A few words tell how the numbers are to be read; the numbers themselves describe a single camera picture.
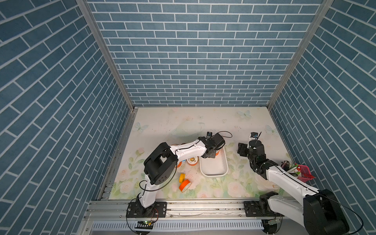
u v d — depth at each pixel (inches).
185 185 29.7
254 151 25.9
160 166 19.2
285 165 30.3
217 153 36.7
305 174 31.0
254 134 30.6
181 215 28.5
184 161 22.2
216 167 32.6
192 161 34.2
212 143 27.8
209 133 32.8
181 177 31.5
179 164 34.3
